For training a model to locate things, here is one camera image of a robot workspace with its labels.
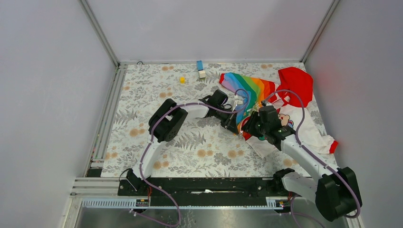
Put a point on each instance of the blue and silver block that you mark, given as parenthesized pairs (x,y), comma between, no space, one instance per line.
(200,69)

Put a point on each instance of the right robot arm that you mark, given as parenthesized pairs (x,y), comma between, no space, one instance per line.
(334,190)

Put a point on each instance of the aluminium frame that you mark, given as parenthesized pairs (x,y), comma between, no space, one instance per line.
(102,192)

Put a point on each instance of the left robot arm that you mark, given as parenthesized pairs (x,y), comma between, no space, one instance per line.
(166,122)

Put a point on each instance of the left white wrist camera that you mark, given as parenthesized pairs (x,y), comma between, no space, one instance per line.
(238,103)

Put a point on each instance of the rainbow kids jacket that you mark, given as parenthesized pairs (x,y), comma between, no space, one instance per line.
(293,100)

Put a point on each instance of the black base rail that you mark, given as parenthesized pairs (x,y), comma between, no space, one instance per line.
(208,192)

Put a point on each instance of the floral table cloth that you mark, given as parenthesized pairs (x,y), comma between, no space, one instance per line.
(202,148)

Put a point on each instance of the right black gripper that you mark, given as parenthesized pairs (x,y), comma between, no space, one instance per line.
(248,127)

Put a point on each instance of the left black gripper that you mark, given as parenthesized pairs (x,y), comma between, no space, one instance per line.
(229,123)

